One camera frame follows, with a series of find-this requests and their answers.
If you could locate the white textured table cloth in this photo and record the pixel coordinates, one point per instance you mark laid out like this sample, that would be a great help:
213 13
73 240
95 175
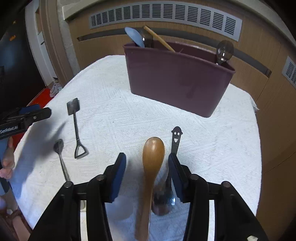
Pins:
112 120

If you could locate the long wooden chopstick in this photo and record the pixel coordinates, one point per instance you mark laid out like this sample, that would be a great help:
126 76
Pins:
161 40

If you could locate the maroon plastic utensil holder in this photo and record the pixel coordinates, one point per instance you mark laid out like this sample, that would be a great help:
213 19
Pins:
187 78

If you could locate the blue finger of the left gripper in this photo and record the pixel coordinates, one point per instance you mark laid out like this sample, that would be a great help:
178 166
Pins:
29 109

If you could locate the long grey vent grille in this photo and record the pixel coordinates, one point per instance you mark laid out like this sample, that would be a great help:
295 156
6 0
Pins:
195 15

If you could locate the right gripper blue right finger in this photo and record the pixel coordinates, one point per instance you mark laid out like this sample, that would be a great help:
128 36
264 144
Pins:
180 177

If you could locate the light blue plastic spoon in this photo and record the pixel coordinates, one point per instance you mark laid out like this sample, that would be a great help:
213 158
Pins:
135 36

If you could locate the brown wooden spoon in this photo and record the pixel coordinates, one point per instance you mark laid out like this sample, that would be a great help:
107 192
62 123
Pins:
152 158

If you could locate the person left hand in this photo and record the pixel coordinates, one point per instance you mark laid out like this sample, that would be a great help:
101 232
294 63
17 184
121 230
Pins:
7 158

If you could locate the small grey vent grille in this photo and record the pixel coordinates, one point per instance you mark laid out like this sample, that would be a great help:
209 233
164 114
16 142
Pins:
289 71

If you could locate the black shovel shaped spoon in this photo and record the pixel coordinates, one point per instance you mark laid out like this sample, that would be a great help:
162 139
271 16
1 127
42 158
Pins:
73 107

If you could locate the smiley handle black spoon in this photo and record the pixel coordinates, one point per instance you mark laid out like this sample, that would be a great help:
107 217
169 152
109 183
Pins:
163 201

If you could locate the small dark metal spoon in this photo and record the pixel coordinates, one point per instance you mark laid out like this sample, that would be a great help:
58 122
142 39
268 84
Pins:
58 147

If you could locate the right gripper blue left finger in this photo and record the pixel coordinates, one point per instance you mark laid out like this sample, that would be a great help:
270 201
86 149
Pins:
113 178

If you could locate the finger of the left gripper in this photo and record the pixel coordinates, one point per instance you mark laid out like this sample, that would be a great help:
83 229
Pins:
37 115

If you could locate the dark translucent plastic spoon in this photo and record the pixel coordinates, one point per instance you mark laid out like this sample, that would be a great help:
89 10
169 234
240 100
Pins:
224 52

